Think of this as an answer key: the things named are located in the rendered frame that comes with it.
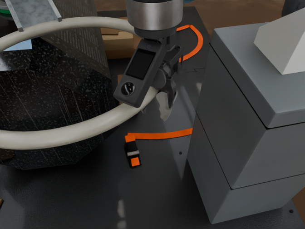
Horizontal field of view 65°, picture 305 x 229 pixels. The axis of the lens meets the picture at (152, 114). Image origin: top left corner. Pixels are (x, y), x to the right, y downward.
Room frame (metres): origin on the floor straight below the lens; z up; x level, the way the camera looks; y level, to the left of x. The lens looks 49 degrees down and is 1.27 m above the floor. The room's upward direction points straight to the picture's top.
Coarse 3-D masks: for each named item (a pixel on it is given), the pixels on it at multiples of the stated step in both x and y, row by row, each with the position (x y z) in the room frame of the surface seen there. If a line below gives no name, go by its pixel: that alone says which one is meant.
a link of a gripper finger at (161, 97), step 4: (160, 92) 0.34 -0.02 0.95; (164, 92) 0.33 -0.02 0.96; (156, 96) 0.34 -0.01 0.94; (160, 96) 0.34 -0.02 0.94; (164, 96) 0.33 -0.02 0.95; (176, 96) 0.37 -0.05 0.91; (160, 100) 0.34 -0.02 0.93; (164, 100) 0.33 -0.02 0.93; (160, 104) 0.34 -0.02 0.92; (164, 104) 0.33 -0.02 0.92; (160, 108) 0.33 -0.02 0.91; (164, 108) 0.33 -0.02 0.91; (168, 108) 0.33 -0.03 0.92; (164, 112) 0.33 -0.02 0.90; (168, 112) 0.33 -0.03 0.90; (160, 116) 0.33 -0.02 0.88; (164, 116) 0.33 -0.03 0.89; (168, 116) 0.33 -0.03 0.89; (164, 120) 0.34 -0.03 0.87
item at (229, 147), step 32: (224, 32) 0.73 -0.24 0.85; (256, 32) 0.73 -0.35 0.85; (224, 64) 0.63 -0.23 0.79; (256, 64) 0.56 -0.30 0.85; (224, 96) 0.58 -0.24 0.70; (256, 96) 0.45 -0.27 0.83; (288, 96) 0.43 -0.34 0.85; (224, 128) 0.53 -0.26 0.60; (256, 128) 0.40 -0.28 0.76; (288, 128) 0.39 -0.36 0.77; (192, 160) 0.68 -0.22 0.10; (224, 160) 0.46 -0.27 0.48; (256, 160) 0.38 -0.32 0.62; (288, 160) 0.41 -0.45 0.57; (224, 192) 0.39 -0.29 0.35; (256, 192) 0.40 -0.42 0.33; (288, 192) 0.44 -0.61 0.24
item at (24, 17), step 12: (12, 0) 0.77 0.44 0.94; (24, 0) 0.77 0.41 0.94; (36, 0) 0.78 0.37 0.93; (48, 0) 0.73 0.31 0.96; (12, 12) 0.66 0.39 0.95; (24, 12) 0.72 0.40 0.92; (36, 12) 0.73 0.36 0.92; (48, 12) 0.74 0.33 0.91; (24, 24) 0.68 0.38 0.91; (36, 24) 0.68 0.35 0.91; (36, 36) 0.64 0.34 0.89
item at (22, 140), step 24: (48, 24) 0.66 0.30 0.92; (72, 24) 0.67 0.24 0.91; (96, 24) 0.67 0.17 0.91; (120, 24) 0.64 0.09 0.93; (0, 48) 0.55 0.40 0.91; (96, 120) 0.26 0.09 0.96; (120, 120) 0.27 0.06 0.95; (0, 144) 0.22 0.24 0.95; (24, 144) 0.22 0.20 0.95; (48, 144) 0.22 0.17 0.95
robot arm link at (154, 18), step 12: (132, 0) 0.35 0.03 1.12; (180, 0) 0.36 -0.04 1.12; (132, 12) 0.35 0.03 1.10; (144, 12) 0.34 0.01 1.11; (156, 12) 0.34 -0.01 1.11; (168, 12) 0.34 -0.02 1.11; (180, 12) 0.36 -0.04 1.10; (132, 24) 0.35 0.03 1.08; (144, 24) 0.34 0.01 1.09; (156, 24) 0.34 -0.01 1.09; (168, 24) 0.34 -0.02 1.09
